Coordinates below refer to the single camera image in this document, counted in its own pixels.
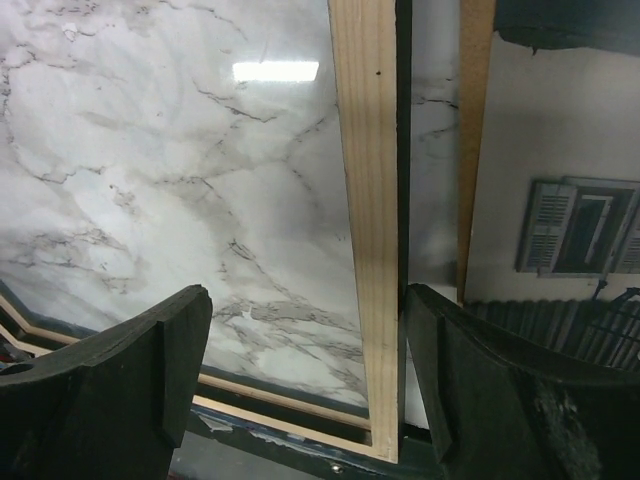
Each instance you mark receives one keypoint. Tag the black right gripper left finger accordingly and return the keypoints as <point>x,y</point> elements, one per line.
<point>111,406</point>

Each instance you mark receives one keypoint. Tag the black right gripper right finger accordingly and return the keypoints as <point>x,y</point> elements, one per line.
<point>501,407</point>

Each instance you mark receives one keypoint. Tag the glossy photo print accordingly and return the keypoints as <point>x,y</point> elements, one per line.
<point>554,247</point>

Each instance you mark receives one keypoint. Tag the rectangular picture frame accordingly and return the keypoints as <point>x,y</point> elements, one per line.
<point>250,147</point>

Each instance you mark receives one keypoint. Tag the brown cardboard backing sheet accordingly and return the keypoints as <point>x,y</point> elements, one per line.
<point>475,36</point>

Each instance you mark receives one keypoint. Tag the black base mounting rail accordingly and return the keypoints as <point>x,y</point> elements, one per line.
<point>219,446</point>

